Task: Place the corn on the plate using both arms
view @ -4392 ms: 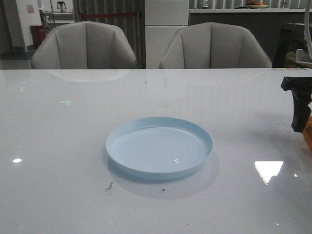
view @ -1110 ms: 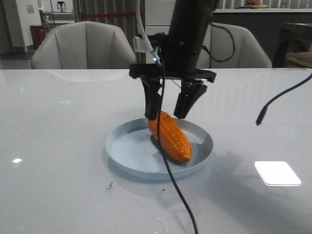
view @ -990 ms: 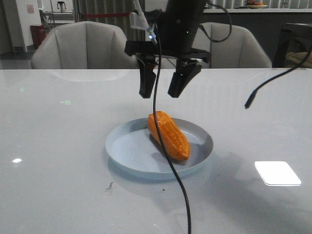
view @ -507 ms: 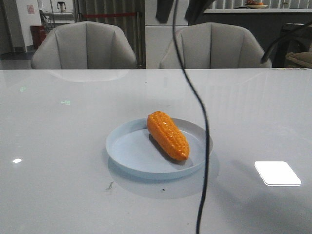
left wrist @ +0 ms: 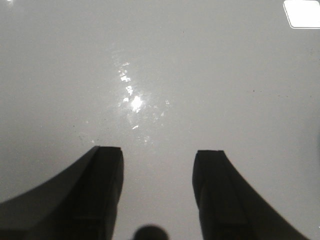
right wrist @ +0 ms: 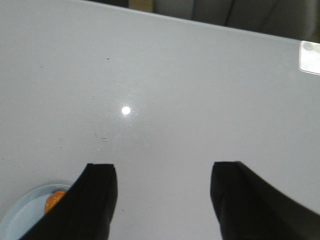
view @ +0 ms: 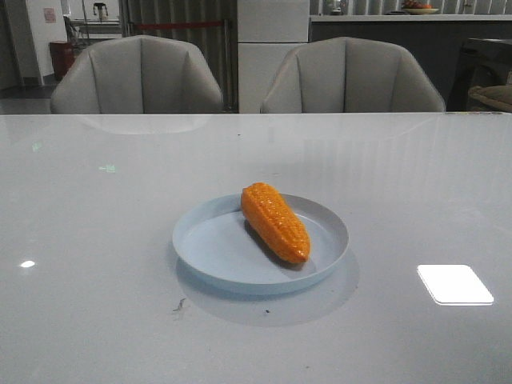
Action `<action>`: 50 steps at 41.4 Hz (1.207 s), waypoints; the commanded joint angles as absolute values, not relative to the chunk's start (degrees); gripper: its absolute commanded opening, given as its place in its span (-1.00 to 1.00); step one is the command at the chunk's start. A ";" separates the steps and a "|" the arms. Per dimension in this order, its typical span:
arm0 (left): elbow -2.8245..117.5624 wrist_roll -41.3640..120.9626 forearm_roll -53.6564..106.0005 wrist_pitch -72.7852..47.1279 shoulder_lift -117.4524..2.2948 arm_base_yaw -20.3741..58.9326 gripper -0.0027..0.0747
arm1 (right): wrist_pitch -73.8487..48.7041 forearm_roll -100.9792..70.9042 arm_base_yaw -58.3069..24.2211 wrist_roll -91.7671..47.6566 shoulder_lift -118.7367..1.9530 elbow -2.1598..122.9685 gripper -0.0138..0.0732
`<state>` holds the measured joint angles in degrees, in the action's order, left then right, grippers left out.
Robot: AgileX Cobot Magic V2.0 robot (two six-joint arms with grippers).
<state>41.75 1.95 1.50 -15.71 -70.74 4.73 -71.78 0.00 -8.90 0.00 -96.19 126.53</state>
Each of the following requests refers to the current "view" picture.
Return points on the orange toy corn cob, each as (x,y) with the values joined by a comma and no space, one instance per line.
(274,221)

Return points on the metal trolley in background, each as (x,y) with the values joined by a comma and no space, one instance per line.
(87,21)

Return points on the dark grey kitchen counter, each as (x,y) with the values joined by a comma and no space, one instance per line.
(435,40)

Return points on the grey left upholstered chair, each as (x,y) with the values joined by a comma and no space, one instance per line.
(138,75)

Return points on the beige cushion at right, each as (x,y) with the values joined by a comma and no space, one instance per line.
(491,98)

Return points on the red trash bin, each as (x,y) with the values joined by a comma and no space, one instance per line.
(62,57)

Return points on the white refrigerator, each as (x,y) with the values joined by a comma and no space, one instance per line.
(267,31)

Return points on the fruit bowl on counter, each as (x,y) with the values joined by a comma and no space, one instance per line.
(418,8)

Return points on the grey folding partition curtain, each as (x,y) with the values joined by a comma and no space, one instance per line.
(219,45)

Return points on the grey upholstered chair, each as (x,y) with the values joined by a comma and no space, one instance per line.
(138,75)
(351,75)

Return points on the dark side table right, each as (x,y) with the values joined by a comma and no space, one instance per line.
(482,62)

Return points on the red barrier belt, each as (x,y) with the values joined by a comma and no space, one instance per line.
(181,25)

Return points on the grey right upholstered chair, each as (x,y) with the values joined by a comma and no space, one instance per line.
(351,75)

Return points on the light blue round plate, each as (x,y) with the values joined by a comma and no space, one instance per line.
(217,243)

